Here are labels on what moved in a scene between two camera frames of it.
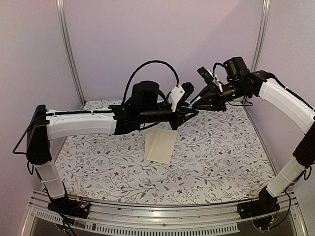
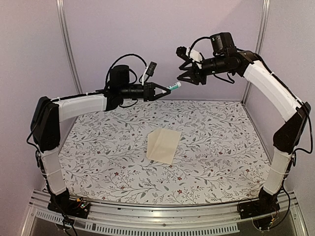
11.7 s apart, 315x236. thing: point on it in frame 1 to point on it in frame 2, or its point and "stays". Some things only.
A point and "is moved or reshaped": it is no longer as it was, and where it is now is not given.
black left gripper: [179, 118] to [149, 94]
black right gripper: [218, 103] to [195, 76]
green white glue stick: [190, 105] to [174, 86]
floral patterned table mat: [223, 155] stays
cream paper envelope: [159, 144] is moved or reshaped
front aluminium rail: [172, 219] stays
